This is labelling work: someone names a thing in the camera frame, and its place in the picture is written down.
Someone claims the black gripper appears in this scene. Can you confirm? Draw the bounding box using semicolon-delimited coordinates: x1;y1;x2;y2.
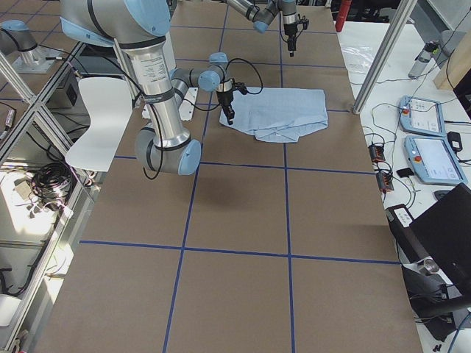
282;14;308;57
216;81;247;125

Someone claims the light blue button-up shirt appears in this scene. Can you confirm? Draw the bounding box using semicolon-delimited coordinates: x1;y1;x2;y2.
219;88;328;143

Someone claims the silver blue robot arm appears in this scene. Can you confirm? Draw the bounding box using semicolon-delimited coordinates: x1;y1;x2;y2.
226;0;309;57
60;1;244;175

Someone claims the red cylinder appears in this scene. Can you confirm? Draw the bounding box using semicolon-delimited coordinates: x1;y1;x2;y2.
335;0;352;32

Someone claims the clear plastic bag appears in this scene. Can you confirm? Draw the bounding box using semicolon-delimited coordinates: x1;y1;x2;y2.
341;44;375;74

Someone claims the white plastic chair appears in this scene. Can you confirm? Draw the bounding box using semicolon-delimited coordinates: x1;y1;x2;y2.
65;76;132;172

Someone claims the clear water bottle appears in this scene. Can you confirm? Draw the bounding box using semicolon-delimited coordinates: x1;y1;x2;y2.
408;40;439;79

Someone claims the orange black electronics box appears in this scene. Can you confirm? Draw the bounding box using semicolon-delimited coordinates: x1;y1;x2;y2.
375;171;394;193
368;143;386;163

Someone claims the upper blue teach pendant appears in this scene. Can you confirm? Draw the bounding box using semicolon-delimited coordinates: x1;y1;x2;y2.
399;96;446;137

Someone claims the blue teach pendant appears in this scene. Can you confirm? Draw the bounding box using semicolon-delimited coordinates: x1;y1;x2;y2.
404;135;468;186
399;96;446;137

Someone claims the lower blue teach pendant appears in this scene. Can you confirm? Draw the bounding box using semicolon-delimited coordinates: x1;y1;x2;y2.
404;135;468;186

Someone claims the black power adapter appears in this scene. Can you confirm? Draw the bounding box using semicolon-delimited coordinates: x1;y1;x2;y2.
447;131;463;152

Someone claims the black computer mouse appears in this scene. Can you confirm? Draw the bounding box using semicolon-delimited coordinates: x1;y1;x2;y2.
433;190;449;201

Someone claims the aluminium frame post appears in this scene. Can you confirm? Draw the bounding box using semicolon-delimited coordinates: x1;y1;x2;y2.
352;0;417;115

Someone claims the bundle of black cables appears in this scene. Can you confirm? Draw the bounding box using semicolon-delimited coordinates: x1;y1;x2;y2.
31;161;74;210

